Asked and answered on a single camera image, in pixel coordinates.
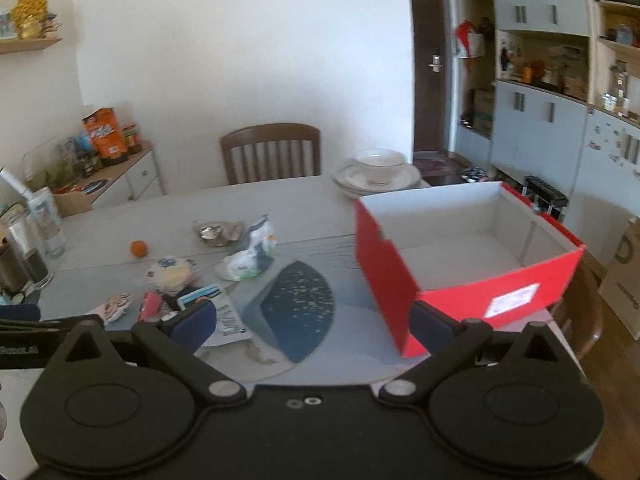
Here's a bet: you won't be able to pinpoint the red hanging bag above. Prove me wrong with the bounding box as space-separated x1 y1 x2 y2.
452 20 486 59

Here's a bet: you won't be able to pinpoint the white sideboard cabinet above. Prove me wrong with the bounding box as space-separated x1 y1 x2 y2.
52 147 166 217

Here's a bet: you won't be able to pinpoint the yellow ornament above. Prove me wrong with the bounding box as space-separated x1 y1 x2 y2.
10 0 51 40

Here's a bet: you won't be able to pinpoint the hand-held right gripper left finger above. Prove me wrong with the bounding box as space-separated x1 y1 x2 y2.
47 300 248 407

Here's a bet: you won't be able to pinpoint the clear glass container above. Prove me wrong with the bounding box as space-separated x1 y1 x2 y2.
22 137 71 188

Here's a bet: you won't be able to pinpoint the white bowl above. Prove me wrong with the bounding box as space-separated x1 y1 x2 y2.
355 148 407 184

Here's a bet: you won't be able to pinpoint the patterned rug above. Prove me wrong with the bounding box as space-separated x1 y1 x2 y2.
414 156 468 177

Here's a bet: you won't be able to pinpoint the cartoon doll figure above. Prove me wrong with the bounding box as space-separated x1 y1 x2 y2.
92 292 133 321

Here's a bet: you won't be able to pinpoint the orange snack bag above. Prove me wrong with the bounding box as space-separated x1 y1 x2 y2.
82 107 130 167

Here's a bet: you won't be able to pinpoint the wooden wall shelf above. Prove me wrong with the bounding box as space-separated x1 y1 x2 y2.
0 35 64 56

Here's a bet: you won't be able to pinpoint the red binder clip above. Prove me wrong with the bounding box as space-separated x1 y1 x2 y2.
137 291 163 323

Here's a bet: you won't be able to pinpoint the brown paper bag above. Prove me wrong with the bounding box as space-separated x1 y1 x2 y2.
597 217 640 341

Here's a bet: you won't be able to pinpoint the printed cup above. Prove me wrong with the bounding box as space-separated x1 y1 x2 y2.
27 187 67 259

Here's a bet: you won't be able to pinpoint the grey wall cabinet unit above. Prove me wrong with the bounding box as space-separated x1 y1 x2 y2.
450 0 640 241

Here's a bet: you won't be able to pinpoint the small brown cardboard box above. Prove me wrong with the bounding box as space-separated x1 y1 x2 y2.
52 187 96 218

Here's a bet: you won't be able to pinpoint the wooden chair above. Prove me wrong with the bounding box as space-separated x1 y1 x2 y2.
220 123 322 186

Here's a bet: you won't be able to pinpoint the silver foil snack packet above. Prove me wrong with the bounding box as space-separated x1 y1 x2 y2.
193 220 246 247

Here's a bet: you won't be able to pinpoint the glass jar dark contents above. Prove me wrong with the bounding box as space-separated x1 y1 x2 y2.
0 205 54 292

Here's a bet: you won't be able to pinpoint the clear bread packet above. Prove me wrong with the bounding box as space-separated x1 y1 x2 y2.
145 256 201 293

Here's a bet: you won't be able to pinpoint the white patterned desktop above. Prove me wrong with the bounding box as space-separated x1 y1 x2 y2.
0 172 557 391

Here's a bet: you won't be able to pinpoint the black round dish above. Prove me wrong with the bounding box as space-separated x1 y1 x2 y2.
75 177 112 195

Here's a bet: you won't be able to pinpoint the black rack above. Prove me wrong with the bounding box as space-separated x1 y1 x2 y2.
522 176 569 223

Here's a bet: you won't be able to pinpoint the white plate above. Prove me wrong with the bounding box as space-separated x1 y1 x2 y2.
336 175 419 197
334 158 422 190

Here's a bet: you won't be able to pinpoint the grey white tissue pack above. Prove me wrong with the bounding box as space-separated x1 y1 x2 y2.
216 215 277 281

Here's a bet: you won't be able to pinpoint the white paper roll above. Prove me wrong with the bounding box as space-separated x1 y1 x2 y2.
0 167 31 196

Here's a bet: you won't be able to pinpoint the red cardboard box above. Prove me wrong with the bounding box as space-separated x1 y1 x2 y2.
354 181 586 360

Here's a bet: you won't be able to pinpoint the cardboard carton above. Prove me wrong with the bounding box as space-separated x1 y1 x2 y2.
472 89 496 133

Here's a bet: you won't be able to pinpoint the brown door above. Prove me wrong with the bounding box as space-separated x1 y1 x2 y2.
407 0 455 161

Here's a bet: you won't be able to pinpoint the glass jar red lid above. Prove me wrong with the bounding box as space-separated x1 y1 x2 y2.
122 124 143 155

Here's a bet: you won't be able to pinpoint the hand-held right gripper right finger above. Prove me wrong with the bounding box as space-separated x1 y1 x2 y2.
380 301 586 406

